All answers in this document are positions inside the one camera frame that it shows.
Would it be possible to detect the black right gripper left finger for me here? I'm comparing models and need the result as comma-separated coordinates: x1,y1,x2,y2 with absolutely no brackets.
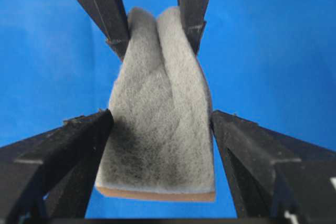
1,110,113,223

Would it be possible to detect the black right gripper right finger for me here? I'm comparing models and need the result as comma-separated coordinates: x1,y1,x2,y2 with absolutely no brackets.
211,110,335,223

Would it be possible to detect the grey and tan sponge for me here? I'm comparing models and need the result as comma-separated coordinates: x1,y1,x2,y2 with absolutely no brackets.
95,7,215,202

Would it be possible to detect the blue table cloth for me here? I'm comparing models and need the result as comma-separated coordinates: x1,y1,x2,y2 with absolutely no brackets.
1,0,335,223

